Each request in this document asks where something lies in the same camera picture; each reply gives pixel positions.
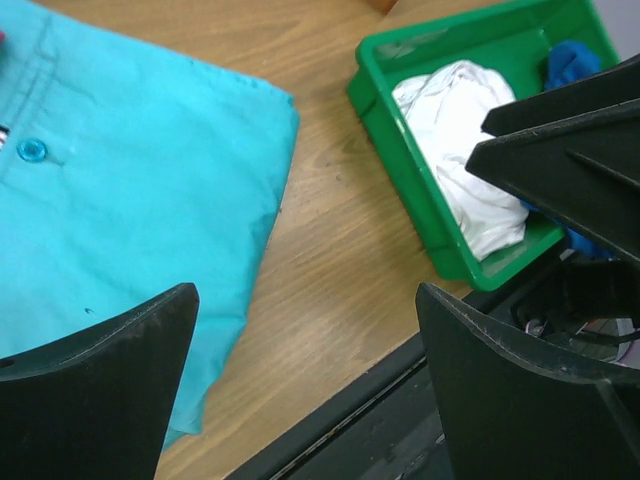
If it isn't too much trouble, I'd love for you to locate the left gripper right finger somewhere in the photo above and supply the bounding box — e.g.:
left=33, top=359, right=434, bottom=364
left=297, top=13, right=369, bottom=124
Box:
left=416, top=284, right=639, bottom=479

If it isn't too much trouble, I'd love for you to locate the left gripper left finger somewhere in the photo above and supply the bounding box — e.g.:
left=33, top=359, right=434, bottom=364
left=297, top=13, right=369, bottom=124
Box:
left=1, top=283, right=199, bottom=479

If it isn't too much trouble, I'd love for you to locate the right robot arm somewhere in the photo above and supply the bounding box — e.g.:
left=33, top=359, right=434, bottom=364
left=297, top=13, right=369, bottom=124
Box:
left=466, top=56, right=639, bottom=321

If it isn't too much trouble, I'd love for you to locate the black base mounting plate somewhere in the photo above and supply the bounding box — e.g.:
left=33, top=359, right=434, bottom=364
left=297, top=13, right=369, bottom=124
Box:
left=224, top=259, right=640, bottom=480

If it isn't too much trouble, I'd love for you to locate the turquoise folded shirt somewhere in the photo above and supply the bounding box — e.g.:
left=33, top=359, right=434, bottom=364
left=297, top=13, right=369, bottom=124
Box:
left=1, top=1, right=299, bottom=444

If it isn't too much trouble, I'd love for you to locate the white cloth in bin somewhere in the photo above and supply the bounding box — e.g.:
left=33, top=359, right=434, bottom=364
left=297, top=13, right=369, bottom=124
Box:
left=392, top=60, right=529, bottom=261

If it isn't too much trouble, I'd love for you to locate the royal blue cloth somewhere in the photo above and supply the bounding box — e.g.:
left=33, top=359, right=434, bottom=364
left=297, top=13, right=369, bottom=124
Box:
left=544, top=40, right=615, bottom=260

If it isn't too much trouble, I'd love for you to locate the green plastic bin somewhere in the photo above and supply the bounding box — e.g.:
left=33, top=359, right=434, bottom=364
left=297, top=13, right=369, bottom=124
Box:
left=347, top=1, right=619, bottom=291

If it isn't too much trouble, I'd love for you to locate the orange compartment tray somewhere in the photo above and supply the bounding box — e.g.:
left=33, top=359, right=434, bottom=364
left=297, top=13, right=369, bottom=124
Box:
left=367, top=0, right=398, bottom=15

